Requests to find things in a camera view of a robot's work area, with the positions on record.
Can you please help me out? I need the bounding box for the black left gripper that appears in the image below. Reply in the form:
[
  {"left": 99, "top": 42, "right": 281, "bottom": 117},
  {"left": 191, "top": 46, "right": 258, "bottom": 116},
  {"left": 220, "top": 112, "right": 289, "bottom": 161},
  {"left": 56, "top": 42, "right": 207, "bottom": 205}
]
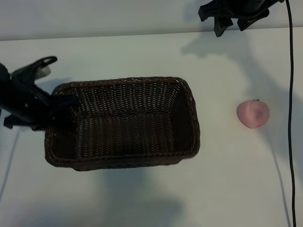
[{"left": 0, "top": 62, "right": 79, "bottom": 131}]

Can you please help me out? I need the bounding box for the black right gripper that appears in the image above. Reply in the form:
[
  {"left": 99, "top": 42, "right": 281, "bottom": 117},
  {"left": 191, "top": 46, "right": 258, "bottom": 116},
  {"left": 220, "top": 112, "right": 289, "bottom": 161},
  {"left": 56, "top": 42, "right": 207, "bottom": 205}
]
[{"left": 198, "top": 0, "right": 285, "bottom": 38}]

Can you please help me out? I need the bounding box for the dark brown wicker basket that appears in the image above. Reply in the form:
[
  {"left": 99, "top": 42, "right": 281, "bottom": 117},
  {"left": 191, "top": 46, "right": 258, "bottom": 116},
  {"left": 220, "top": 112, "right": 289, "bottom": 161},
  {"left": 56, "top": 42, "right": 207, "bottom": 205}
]
[{"left": 44, "top": 76, "right": 201, "bottom": 172}]

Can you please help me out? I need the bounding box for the pink peach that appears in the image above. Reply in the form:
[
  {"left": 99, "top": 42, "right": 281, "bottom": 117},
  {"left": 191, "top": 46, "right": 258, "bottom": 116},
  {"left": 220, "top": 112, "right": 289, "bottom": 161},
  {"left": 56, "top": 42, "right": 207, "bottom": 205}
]
[{"left": 236, "top": 98, "right": 271, "bottom": 130}]

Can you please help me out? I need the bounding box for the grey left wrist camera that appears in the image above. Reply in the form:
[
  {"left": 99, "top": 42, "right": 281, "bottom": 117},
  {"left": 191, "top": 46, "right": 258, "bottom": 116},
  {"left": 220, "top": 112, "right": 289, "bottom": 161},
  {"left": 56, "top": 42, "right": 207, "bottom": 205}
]
[{"left": 35, "top": 65, "right": 52, "bottom": 79}]

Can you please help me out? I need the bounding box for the black left camera mount bracket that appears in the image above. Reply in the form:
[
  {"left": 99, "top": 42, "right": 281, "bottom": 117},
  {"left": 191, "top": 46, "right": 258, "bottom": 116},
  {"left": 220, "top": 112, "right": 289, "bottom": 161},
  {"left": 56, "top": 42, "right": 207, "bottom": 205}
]
[{"left": 10, "top": 55, "right": 58, "bottom": 80}]

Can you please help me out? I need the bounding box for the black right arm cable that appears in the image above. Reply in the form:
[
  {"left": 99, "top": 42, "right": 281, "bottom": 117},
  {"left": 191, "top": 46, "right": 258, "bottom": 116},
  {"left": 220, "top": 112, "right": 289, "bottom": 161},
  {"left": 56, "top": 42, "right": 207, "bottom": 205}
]
[{"left": 285, "top": 0, "right": 297, "bottom": 227}]

